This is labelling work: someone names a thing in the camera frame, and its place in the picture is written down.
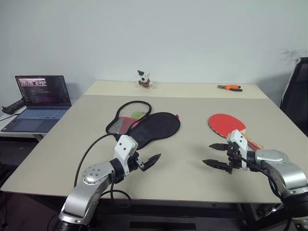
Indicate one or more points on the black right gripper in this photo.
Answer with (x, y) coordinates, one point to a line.
(233, 158)

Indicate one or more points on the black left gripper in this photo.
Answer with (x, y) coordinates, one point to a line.
(134, 165)

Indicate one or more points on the red table tennis paddle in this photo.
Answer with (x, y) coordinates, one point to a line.
(223, 124)

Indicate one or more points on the red black mesh paddle case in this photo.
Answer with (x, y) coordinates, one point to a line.
(154, 127)

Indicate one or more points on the green fluffy charm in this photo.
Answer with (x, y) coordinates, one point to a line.
(136, 115)

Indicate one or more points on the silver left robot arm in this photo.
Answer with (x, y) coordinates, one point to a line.
(89, 190)

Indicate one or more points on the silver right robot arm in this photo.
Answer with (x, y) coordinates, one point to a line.
(288, 175)

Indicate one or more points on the white plush dog toy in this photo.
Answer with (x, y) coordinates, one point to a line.
(144, 79)

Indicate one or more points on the black office chair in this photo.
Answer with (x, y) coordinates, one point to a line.
(297, 96)

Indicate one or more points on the open blue laptop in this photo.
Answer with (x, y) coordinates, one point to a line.
(41, 96)

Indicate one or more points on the white side desk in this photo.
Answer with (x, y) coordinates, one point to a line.
(19, 134)

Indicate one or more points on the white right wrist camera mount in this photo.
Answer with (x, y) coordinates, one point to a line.
(240, 140)

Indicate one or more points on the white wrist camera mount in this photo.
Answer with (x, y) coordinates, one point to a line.
(240, 140)
(125, 146)

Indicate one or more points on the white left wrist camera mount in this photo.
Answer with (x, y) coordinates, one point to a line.
(125, 146)

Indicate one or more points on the black table frame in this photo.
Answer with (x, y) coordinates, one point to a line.
(192, 210)

